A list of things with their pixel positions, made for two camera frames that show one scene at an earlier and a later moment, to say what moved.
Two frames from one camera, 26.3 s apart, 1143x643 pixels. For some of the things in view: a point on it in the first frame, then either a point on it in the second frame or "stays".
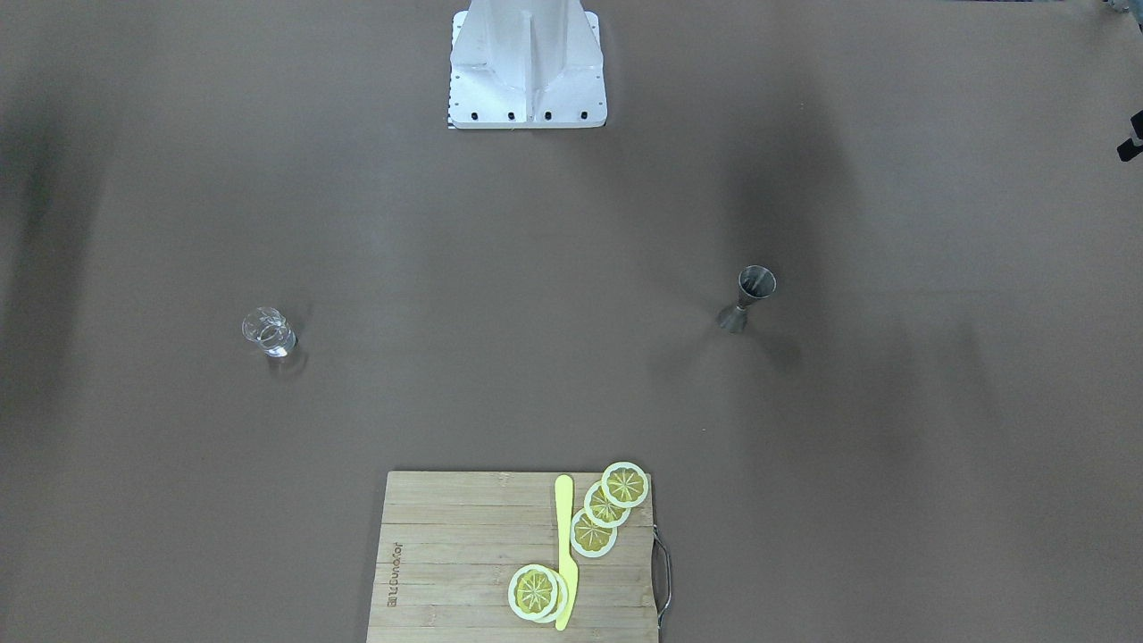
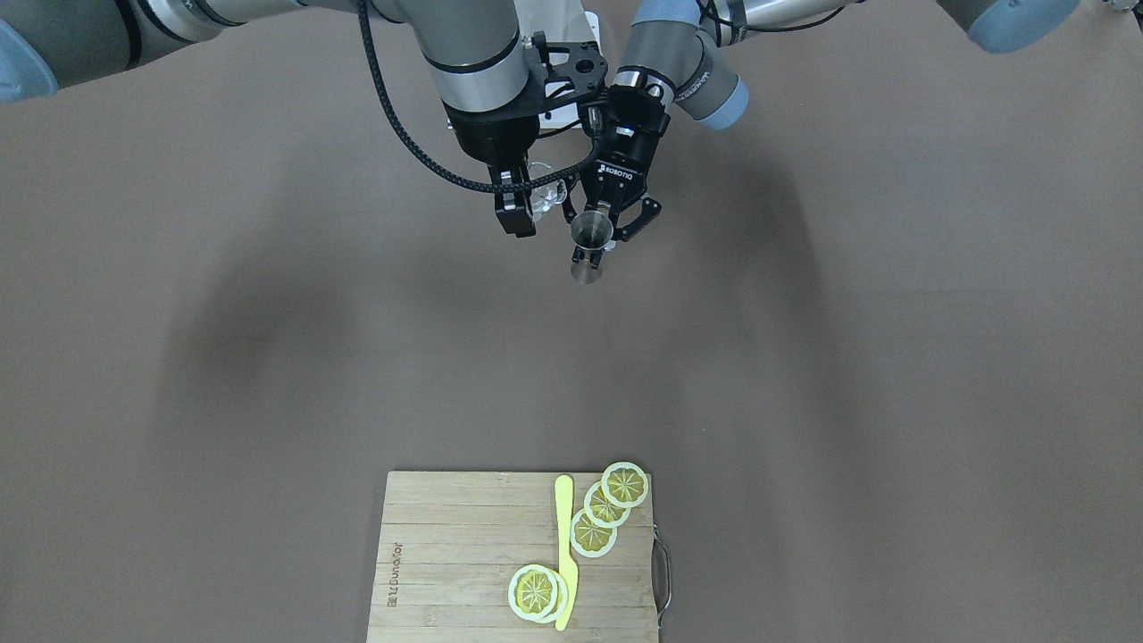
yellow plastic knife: x=568 y=573 stays
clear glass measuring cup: x=269 y=328 -> x=545 y=196
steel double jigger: x=755 y=282 -> x=590 y=229
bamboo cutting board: x=449 y=543 stays
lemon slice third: x=589 y=539 stays
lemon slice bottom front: x=532 y=591 stays
